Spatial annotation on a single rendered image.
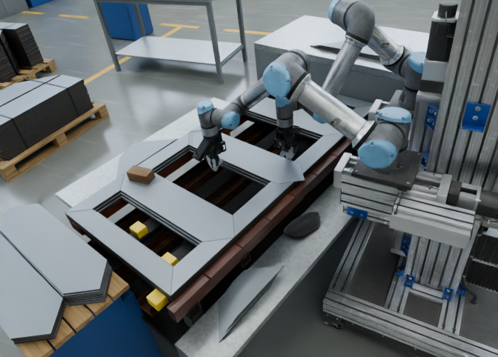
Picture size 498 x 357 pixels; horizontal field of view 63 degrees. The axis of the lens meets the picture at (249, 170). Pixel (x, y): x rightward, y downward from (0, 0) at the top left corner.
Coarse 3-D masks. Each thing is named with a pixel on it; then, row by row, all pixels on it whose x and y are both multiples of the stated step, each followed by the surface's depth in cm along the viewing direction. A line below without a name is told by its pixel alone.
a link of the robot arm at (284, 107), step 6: (276, 102) 175; (282, 102) 173; (288, 102) 173; (294, 102) 175; (276, 108) 177; (282, 108) 174; (288, 108) 175; (294, 108) 176; (276, 114) 179; (282, 114) 176; (288, 114) 176
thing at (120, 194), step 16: (224, 128) 232; (336, 144) 205; (176, 160) 212; (320, 160) 196; (256, 176) 191; (304, 176) 189; (288, 192) 182; (96, 208) 185; (144, 208) 182; (96, 240) 170; (192, 240) 164; (160, 288) 145
